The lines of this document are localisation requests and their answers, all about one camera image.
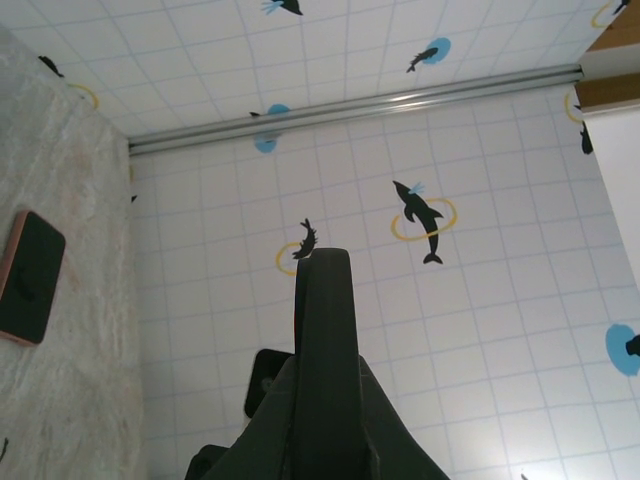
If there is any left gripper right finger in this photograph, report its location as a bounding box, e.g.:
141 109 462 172
324 247 451 480

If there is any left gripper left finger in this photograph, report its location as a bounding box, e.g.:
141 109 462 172
219 247 330 480

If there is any red-edged black smartphone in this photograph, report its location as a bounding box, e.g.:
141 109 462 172
0 209 67 347

